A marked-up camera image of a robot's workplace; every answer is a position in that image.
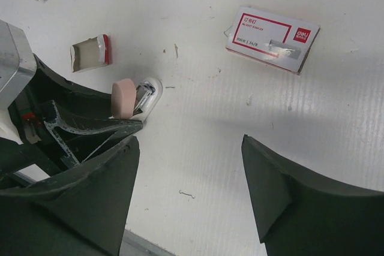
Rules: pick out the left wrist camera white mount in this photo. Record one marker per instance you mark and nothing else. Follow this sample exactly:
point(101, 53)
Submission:
point(18, 66)

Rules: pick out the pink white mini stapler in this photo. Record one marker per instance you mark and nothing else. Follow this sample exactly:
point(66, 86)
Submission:
point(135, 102)

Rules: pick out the aluminium front rail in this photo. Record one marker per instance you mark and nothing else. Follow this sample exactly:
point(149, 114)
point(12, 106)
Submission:
point(133, 244)

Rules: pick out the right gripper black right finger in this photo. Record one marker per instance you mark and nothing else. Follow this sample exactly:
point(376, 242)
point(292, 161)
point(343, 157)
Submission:
point(300, 212)

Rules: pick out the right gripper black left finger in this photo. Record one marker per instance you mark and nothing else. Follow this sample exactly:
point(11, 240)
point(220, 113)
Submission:
point(81, 211)

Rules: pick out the torn red white box flap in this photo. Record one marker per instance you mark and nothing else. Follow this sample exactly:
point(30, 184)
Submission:
point(90, 54)

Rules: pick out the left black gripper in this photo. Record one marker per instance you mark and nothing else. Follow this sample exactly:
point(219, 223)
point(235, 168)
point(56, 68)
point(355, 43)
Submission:
point(77, 121)

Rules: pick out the red white staple box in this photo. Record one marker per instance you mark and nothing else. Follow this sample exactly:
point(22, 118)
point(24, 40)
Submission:
point(272, 39)

